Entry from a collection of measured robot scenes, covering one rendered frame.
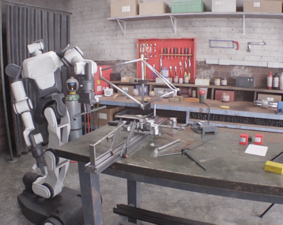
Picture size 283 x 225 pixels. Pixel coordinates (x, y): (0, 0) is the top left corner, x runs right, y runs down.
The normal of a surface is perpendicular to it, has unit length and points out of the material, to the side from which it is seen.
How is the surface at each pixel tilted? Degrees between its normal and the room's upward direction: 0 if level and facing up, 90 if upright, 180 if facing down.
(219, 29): 90
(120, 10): 89
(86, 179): 90
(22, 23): 91
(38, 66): 77
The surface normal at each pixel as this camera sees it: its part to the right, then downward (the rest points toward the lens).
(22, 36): 0.29, 0.21
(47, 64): 0.29, -0.03
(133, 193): -0.40, 0.19
